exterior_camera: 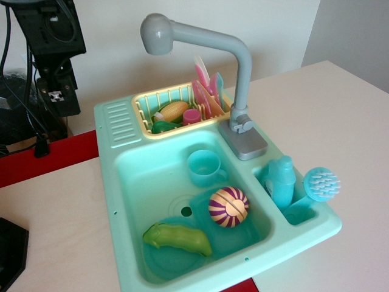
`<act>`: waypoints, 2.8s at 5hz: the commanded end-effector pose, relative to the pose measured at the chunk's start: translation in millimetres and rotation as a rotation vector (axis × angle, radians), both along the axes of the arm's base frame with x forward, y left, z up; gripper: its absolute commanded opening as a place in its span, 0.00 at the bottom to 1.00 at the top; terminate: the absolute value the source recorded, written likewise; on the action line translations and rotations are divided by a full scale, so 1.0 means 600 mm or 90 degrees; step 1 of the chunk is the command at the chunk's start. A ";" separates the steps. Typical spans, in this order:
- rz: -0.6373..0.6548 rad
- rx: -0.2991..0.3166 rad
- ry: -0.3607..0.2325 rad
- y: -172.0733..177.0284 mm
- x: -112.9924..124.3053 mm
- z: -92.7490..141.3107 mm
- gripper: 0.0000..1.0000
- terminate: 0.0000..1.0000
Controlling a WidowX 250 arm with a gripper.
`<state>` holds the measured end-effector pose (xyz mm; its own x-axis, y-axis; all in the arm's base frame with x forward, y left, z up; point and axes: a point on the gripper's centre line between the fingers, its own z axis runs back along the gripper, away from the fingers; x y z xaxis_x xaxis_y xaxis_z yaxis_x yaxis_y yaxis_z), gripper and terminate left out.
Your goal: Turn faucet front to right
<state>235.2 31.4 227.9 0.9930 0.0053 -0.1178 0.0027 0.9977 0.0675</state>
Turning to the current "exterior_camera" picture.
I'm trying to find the grey toy faucet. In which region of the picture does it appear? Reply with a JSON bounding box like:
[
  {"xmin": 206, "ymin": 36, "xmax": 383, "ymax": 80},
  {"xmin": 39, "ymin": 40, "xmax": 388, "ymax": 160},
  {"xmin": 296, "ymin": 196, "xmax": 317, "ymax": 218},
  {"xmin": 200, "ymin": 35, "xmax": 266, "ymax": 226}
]
[{"xmin": 140, "ymin": 13, "xmax": 268, "ymax": 161}]

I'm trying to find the blue toy cup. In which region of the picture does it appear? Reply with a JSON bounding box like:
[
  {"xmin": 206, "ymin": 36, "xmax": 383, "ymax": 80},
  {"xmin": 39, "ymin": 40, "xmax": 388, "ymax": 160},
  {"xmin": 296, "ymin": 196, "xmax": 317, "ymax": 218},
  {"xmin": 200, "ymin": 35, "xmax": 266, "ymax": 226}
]
[{"xmin": 187, "ymin": 150, "xmax": 229, "ymax": 187}]

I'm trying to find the pink toy cup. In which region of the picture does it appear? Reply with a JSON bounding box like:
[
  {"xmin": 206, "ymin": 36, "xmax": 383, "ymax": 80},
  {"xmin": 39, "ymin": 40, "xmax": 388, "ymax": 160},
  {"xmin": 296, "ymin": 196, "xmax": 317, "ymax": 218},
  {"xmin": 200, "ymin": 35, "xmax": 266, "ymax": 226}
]
[{"xmin": 182, "ymin": 109, "xmax": 201, "ymax": 125}]

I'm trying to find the green toy vegetable in rack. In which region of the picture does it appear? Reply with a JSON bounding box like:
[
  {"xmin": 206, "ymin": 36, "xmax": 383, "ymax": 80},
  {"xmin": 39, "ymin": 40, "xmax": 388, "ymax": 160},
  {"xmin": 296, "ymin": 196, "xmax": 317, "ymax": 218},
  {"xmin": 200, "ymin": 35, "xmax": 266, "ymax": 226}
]
[{"xmin": 151, "ymin": 120, "xmax": 181, "ymax": 134}]

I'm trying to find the orange toy plate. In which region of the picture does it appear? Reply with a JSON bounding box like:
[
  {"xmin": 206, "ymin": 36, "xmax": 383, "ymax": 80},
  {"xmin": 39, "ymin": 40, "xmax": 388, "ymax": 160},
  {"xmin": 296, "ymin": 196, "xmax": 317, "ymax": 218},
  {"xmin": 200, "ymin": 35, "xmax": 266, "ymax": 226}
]
[{"xmin": 203, "ymin": 91, "xmax": 225, "ymax": 119}]

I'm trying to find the yellow toy corn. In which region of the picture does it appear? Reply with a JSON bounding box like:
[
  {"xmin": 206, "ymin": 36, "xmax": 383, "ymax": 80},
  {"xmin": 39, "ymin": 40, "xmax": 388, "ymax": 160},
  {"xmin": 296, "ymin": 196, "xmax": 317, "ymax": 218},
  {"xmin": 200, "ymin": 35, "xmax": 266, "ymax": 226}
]
[{"xmin": 152, "ymin": 101, "xmax": 189, "ymax": 123}]

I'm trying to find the yellow dish rack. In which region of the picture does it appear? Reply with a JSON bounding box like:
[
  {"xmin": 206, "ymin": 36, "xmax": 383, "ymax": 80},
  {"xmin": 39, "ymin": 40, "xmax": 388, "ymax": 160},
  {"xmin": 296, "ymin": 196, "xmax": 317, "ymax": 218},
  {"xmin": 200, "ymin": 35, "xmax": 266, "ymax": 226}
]
[{"xmin": 131, "ymin": 82, "xmax": 233, "ymax": 139}]

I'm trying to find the mint green toy sink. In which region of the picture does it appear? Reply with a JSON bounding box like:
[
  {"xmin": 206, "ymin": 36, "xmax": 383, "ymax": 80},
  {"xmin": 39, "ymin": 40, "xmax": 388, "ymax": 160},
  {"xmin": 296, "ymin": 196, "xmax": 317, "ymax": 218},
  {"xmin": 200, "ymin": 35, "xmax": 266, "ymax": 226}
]
[{"xmin": 94, "ymin": 95, "xmax": 342, "ymax": 291}]

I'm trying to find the purple striped toy onion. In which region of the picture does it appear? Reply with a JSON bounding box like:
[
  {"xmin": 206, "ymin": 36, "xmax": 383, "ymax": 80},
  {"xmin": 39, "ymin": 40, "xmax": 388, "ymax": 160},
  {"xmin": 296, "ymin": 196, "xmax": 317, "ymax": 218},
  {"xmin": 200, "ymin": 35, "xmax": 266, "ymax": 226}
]
[{"xmin": 208, "ymin": 186, "xmax": 249, "ymax": 228}]

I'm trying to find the blue upright toy plate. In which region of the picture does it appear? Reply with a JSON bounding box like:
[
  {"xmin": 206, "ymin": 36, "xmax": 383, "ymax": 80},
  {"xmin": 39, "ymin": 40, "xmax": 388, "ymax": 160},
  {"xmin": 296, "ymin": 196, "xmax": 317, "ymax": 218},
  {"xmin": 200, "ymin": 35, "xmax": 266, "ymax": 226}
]
[{"xmin": 208, "ymin": 72, "xmax": 224, "ymax": 110}]

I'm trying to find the white pink toy plate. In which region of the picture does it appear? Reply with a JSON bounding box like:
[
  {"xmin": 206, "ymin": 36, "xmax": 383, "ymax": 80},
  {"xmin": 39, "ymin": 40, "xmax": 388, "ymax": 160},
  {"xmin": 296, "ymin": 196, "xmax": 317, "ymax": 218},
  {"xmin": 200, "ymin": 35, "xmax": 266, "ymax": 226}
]
[{"xmin": 194, "ymin": 55, "xmax": 210, "ymax": 90}]

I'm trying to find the green toy pepper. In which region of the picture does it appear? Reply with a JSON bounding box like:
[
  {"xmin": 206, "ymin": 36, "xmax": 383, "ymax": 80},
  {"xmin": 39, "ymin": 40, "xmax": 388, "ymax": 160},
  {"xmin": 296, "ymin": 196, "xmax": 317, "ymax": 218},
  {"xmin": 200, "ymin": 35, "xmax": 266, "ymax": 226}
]
[{"xmin": 142, "ymin": 223, "xmax": 213, "ymax": 257}]

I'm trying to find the blue toy soap bottle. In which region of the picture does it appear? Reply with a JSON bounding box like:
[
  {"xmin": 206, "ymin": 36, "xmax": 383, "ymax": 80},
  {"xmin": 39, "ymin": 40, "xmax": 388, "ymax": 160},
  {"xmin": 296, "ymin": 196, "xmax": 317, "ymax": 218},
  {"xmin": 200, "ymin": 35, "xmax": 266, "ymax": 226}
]
[{"xmin": 263, "ymin": 155, "xmax": 296, "ymax": 212}]

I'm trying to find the blue round toy plate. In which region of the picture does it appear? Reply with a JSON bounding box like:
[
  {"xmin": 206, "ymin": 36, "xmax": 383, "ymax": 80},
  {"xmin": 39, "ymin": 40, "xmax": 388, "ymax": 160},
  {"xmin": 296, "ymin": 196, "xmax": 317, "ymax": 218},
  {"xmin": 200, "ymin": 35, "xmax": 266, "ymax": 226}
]
[{"xmin": 143, "ymin": 217, "xmax": 212, "ymax": 280}]

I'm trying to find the blue toy scrub brush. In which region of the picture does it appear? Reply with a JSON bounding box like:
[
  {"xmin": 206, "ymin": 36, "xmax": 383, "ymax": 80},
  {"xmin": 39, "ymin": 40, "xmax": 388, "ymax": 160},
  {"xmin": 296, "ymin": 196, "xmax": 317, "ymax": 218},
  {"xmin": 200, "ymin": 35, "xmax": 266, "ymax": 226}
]
[{"xmin": 283, "ymin": 167, "xmax": 341, "ymax": 224}]

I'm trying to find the black object at left edge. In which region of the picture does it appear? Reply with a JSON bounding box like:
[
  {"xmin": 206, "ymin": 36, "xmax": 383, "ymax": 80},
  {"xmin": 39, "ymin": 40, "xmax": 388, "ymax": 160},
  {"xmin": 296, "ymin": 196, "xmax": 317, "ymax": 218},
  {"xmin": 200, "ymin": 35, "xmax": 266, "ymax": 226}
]
[{"xmin": 1, "ymin": 218, "xmax": 29, "ymax": 291}]

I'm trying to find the black cable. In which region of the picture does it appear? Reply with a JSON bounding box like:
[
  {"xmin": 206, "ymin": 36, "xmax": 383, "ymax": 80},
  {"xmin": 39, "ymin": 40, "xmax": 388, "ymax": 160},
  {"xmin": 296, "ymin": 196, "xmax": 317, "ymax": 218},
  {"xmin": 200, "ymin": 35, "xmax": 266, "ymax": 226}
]
[{"xmin": 0, "ymin": 5, "xmax": 51, "ymax": 159}]

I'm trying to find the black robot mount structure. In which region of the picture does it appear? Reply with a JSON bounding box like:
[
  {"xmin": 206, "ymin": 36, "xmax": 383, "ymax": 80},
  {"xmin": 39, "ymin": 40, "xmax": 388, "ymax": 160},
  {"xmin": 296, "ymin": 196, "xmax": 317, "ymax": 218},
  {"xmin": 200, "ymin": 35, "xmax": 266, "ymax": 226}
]
[{"xmin": 1, "ymin": 1, "xmax": 86, "ymax": 117}]

